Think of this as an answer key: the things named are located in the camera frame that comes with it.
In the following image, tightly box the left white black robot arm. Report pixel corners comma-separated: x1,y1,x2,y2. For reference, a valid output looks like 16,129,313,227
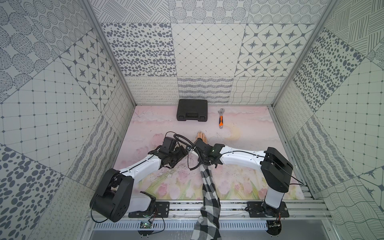
90,137,188,223

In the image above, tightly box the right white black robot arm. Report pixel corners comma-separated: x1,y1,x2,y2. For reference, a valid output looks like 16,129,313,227
191,139,293,210

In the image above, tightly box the checkered sleeve forearm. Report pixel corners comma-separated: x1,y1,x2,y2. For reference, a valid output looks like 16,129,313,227
191,165,221,240

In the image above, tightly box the mannequin hand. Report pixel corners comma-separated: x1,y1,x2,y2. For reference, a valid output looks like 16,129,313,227
196,132,208,144

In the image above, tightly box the black plastic tool case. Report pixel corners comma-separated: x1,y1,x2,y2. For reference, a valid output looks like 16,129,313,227
176,99,208,122

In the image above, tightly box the green circuit board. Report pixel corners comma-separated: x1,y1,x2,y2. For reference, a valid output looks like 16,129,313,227
140,221,152,229

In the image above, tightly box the orange handled adjustable wrench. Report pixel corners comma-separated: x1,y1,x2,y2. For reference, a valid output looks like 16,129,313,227
218,108,225,129

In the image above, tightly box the aluminium rail frame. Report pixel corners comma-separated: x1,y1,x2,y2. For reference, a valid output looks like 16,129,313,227
85,191,332,221

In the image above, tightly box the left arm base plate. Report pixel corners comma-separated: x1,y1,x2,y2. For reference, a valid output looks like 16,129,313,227
128,201,170,218

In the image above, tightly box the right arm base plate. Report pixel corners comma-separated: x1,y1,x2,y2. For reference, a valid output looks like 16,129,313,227
245,202,290,218

